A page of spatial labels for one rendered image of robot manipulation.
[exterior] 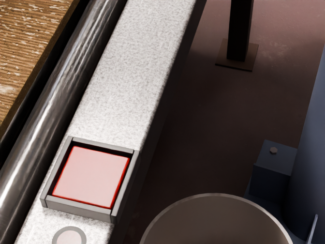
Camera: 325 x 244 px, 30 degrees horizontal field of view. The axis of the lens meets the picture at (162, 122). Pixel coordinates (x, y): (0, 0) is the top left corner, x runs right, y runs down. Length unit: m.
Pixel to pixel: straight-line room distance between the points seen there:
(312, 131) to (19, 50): 0.75
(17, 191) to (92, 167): 0.08
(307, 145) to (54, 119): 0.78
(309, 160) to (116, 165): 0.81
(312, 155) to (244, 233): 0.22
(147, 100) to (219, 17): 1.47
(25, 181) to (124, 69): 0.17
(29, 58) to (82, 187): 0.18
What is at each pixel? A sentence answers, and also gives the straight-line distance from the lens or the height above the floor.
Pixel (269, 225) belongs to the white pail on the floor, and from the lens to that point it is 1.23.
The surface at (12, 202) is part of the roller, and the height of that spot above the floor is 0.92.
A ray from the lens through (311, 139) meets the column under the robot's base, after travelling 1.31.
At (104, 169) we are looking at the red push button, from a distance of 0.59.
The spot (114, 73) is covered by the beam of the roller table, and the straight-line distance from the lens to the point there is 0.68.
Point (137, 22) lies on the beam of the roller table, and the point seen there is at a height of 0.91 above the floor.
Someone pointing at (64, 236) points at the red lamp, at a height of 0.92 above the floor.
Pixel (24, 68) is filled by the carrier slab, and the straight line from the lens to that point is 0.68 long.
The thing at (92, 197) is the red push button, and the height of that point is 0.93.
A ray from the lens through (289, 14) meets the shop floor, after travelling 2.15.
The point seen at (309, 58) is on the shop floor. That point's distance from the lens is 2.01.
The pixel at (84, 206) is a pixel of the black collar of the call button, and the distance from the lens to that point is 0.57.
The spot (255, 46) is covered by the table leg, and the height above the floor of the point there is 0.01.
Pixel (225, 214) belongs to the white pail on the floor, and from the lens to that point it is 1.28.
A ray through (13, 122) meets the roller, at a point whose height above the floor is 0.91.
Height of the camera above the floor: 1.41
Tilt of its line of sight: 52 degrees down
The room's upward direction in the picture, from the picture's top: 2 degrees counter-clockwise
